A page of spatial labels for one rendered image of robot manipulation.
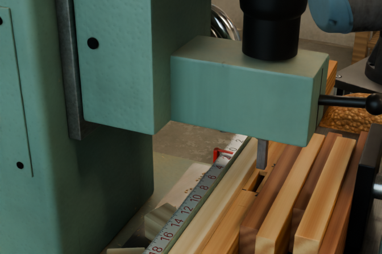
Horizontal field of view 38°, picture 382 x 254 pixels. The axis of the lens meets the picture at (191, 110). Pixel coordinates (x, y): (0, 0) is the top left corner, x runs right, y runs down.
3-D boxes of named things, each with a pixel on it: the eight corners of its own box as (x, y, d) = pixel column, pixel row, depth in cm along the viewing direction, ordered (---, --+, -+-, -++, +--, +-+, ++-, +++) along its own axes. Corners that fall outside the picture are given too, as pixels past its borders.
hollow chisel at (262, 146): (264, 170, 56) (267, 126, 54) (256, 168, 56) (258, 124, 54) (266, 166, 57) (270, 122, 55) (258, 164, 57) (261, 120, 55)
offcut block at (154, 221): (144, 236, 70) (144, 215, 69) (167, 223, 73) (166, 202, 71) (165, 250, 68) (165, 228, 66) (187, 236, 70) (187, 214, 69)
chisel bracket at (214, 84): (305, 164, 50) (315, 77, 47) (166, 134, 55) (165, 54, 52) (322, 130, 56) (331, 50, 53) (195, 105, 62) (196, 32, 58)
